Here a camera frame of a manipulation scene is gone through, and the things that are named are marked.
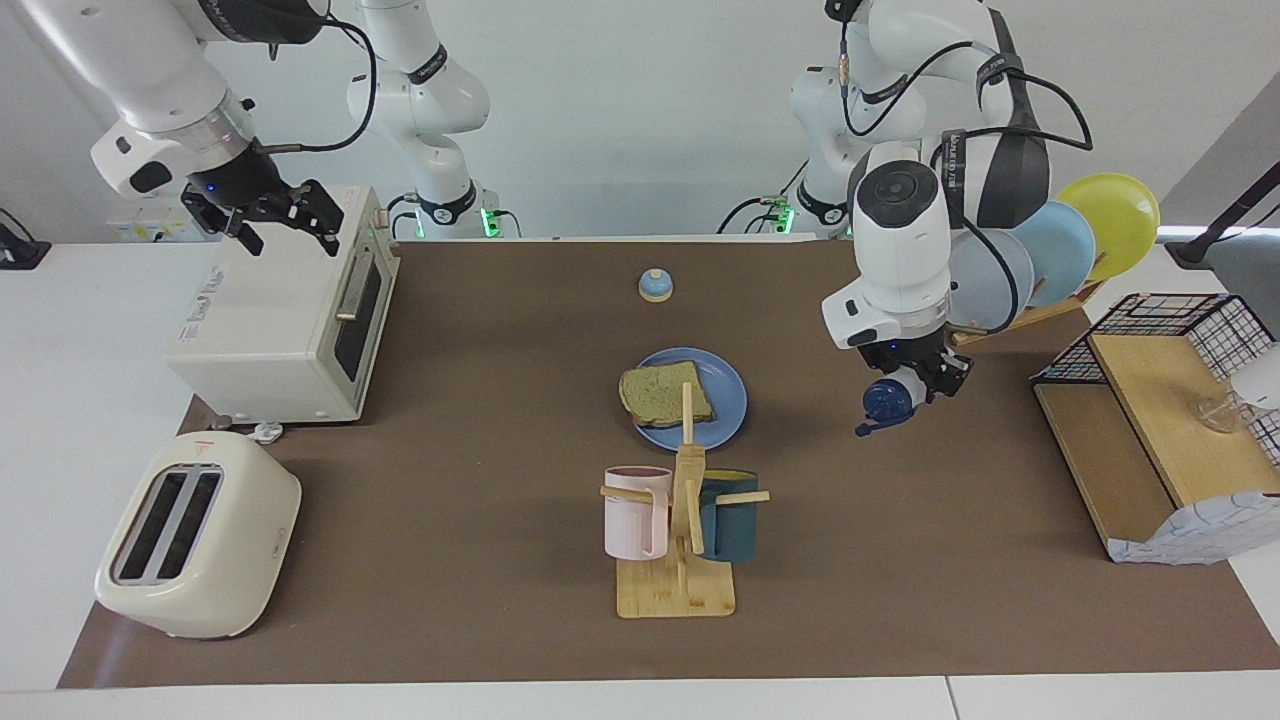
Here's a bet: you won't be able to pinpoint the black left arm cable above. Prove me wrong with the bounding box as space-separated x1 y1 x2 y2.
840 20 1093 336

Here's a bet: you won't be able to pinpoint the grey plate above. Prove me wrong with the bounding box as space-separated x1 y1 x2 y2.
945 230 1035 331

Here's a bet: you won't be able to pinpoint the cream two-slot toaster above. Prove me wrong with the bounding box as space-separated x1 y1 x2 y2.
95 432 302 641

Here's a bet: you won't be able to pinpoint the wooden plate rack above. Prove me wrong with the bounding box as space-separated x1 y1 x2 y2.
950 278 1106 347

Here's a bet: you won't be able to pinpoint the pink mug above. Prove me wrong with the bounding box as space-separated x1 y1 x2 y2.
603 466 673 561

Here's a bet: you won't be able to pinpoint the white bottle with blue cap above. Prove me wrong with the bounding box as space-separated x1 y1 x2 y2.
855 365 933 438

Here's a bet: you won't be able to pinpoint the white box with labels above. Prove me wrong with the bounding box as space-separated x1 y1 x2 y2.
107 218 196 244

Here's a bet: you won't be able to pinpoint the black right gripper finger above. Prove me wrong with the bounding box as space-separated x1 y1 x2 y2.
226 207 264 258
288 180 345 258

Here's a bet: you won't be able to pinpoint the black stand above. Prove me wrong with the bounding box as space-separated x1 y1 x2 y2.
1165 160 1280 271

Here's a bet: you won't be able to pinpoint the wooden shelf with wire basket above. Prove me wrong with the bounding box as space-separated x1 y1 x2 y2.
1031 293 1280 561

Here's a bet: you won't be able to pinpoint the brown table mat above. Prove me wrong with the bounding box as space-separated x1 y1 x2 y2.
57 240 1280 689

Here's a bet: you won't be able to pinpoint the black right base cables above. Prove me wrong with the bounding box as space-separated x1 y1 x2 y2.
385 190 523 241

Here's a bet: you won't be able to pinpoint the clear glass cup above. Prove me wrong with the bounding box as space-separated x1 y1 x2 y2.
1197 392 1244 434

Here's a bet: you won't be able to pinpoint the black base cables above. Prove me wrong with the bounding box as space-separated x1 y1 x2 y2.
385 190 523 241
715 150 803 236

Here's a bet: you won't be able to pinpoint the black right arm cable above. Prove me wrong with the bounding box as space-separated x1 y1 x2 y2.
255 15 379 153

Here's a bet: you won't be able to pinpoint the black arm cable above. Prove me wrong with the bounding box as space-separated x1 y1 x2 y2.
840 20 1093 336
255 15 379 153

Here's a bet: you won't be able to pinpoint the blue round plate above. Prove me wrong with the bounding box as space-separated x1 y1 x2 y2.
633 348 749 452

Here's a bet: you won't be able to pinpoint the black device with cable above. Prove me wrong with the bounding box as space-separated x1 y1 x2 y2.
0 207 51 271

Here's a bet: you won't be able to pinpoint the toasted bread slice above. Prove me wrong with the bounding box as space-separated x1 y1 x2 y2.
618 361 714 429

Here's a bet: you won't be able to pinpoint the yellow plate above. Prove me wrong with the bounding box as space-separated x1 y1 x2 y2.
1050 173 1161 283

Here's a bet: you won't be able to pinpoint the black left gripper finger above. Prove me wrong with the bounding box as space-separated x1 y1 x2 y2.
925 350 974 404

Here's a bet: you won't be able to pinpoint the teal mug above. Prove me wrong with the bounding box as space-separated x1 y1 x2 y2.
697 469 760 562

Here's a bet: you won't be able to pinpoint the light blue plate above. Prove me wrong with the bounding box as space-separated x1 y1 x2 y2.
1010 200 1097 309

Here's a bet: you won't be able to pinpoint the wooden mug tree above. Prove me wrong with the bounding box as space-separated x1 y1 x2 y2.
600 382 771 619

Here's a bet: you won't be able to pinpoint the black left base cables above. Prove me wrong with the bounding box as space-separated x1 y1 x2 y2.
715 150 803 236

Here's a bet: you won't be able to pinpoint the white toaster oven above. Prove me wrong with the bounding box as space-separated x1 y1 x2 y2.
165 185 401 424

